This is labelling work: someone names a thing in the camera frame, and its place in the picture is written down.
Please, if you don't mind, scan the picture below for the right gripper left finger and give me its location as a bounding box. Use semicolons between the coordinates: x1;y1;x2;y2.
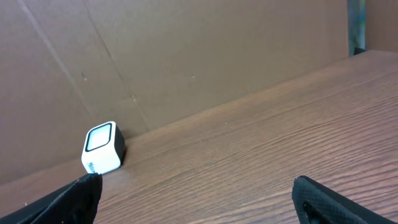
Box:
1;173;103;224

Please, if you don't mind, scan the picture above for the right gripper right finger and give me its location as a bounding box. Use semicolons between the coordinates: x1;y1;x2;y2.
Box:
292;175;395;224

